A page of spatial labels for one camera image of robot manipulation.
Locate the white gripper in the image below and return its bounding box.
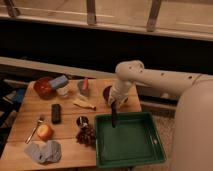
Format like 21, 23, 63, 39
108, 79, 133, 128

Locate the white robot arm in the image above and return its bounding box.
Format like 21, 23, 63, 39
108, 60, 213, 171

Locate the purple bowl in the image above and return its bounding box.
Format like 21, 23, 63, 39
103, 86, 128, 105

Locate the wooden scrub brush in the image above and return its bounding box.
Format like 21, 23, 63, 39
73, 99, 96, 110

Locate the red bowl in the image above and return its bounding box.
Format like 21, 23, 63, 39
33, 77, 55, 99

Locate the small black cup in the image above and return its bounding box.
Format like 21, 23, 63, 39
76, 116, 89, 128

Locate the green plastic tray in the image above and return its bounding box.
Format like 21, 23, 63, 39
95, 112, 166, 168

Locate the purple grape bunch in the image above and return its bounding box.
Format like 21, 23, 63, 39
76, 125, 96, 147

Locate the blue sponge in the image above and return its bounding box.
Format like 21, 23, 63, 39
50, 75, 68, 90

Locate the black rectangular block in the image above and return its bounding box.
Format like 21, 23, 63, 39
51, 104, 61, 124

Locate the metal spoon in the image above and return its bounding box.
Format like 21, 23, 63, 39
25, 115, 45, 144

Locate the orange apple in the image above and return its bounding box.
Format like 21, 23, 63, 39
37, 124, 53, 141

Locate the grey cloth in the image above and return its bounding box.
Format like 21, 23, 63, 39
24, 140, 62, 164

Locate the grey brush with red handle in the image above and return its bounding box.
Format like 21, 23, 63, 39
77, 78, 89, 97

